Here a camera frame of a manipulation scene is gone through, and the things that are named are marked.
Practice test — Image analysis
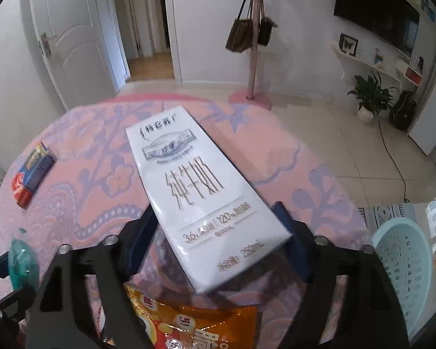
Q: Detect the brown handbag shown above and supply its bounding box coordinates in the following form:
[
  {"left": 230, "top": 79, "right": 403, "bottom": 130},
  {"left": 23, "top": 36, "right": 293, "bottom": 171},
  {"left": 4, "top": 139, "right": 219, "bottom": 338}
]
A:
[{"left": 225, "top": 0, "right": 257, "bottom": 53}]

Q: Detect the teal plastic laundry basket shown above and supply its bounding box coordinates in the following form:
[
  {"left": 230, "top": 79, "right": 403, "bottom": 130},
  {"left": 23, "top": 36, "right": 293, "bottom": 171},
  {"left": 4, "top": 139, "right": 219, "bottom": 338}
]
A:
[{"left": 371, "top": 219, "right": 435, "bottom": 339}]

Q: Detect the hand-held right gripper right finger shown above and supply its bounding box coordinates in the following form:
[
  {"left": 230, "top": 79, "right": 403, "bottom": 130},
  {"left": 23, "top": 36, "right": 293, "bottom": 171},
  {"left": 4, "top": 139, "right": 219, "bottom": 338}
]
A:
[{"left": 258, "top": 202, "right": 409, "bottom": 349}]

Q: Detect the black acoustic guitar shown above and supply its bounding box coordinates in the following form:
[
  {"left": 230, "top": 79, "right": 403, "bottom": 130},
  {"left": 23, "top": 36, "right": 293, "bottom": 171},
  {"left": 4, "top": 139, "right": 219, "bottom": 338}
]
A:
[{"left": 389, "top": 84, "right": 418, "bottom": 131}]

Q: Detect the black floor cable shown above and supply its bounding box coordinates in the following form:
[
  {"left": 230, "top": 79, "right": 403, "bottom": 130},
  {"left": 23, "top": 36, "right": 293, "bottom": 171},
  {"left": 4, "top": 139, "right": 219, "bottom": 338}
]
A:
[{"left": 378, "top": 118, "right": 411, "bottom": 204}]

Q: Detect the white and blue milk carton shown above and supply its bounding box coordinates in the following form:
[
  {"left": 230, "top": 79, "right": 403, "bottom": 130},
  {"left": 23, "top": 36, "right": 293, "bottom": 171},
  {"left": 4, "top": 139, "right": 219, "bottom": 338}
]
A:
[{"left": 125, "top": 105, "right": 292, "bottom": 293}]

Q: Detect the small black bag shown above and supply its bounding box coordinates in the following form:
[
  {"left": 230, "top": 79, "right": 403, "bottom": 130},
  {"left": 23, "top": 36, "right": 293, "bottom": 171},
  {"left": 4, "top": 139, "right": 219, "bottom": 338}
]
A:
[{"left": 257, "top": 0, "right": 277, "bottom": 47}]

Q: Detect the small blue-lined box shelf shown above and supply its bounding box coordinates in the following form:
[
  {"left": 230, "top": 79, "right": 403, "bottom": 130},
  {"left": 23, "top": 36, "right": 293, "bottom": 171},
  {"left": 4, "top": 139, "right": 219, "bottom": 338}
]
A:
[{"left": 419, "top": 0, "right": 436, "bottom": 22}]

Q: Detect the patterned floor rug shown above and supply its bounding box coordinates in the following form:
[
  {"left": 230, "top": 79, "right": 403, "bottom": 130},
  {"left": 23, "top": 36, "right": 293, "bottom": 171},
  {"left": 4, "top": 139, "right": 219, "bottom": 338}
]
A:
[{"left": 358, "top": 204, "right": 415, "bottom": 233}]

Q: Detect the low white wall shelf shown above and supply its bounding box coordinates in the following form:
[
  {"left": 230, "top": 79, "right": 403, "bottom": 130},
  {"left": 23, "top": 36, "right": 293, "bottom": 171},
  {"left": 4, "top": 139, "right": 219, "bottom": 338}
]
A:
[{"left": 330, "top": 41, "right": 402, "bottom": 84}]

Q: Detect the red and white shelf box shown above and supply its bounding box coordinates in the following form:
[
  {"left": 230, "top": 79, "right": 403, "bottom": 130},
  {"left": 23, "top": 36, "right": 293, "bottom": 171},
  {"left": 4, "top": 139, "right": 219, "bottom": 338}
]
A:
[{"left": 395, "top": 58, "right": 424, "bottom": 86}]

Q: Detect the framed butterfly picture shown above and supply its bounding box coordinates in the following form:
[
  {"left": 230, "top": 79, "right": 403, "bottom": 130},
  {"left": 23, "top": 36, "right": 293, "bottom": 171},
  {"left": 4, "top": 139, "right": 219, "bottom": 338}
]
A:
[{"left": 339, "top": 33, "right": 359, "bottom": 57}]

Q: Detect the wall-mounted television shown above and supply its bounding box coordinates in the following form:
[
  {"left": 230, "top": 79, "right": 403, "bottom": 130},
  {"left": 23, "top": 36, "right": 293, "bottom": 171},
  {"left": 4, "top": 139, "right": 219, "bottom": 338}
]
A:
[{"left": 333, "top": 0, "right": 420, "bottom": 59}]

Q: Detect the white panel door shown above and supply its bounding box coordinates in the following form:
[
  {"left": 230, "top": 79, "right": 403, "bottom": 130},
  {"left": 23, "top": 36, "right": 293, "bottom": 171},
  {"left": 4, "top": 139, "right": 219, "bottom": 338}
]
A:
[{"left": 29, "top": 0, "right": 126, "bottom": 111}]

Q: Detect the orange snack bag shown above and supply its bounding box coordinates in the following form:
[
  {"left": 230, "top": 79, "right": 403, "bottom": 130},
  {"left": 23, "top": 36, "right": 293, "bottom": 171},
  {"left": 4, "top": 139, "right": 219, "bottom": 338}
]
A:
[{"left": 124, "top": 282, "right": 258, "bottom": 349}]

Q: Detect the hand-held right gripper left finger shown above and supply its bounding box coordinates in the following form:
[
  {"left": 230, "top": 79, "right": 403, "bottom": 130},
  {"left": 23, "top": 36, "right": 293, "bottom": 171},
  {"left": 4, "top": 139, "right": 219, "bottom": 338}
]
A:
[{"left": 25, "top": 208, "right": 158, "bottom": 349}]

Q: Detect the clear bottle with teal cap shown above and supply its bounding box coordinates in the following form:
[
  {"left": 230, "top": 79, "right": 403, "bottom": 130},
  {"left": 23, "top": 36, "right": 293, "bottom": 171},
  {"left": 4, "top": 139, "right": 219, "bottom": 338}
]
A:
[{"left": 7, "top": 228, "right": 40, "bottom": 291}]

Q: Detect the blue and red small packet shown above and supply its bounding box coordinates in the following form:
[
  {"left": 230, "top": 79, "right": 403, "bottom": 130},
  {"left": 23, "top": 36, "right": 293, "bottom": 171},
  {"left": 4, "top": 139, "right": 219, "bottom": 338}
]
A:
[{"left": 12, "top": 141, "right": 57, "bottom": 209}]

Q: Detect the potted green plant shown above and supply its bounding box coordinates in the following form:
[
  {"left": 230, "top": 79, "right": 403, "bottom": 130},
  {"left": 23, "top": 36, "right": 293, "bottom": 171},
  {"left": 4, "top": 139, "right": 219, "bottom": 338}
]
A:
[{"left": 347, "top": 72, "right": 398, "bottom": 121}]

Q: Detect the pink coat rack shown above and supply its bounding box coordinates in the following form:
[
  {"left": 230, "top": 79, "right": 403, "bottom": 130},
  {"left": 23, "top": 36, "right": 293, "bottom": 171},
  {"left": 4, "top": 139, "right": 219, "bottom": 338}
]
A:
[{"left": 228, "top": 0, "right": 273, "bottom": 110}]

